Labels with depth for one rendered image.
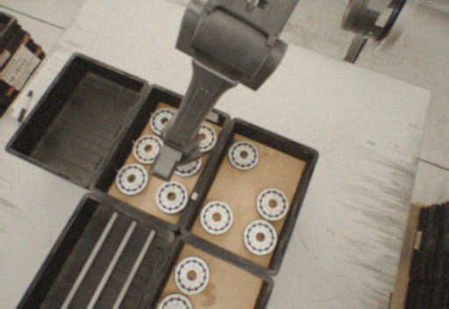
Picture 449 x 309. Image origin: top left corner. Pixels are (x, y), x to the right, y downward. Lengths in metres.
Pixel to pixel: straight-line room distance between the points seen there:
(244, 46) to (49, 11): 2.52
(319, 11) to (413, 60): 0.77
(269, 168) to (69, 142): 0.70
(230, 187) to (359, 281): 0.55
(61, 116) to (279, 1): 1.01
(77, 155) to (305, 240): 0.85
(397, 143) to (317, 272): 0.60
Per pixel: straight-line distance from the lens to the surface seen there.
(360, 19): 0.97
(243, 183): 1.01
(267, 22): 0.31
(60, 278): 1.09
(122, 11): 1.58
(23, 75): 2.02
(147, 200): 1.02
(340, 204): 1.21
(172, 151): 0.70
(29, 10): 2.85
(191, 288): 0.96
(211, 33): 0.31
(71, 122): 1.19
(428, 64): 2.67
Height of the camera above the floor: 1.81
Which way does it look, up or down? 71 degrees down
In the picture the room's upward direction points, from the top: 3 degrees clockwise
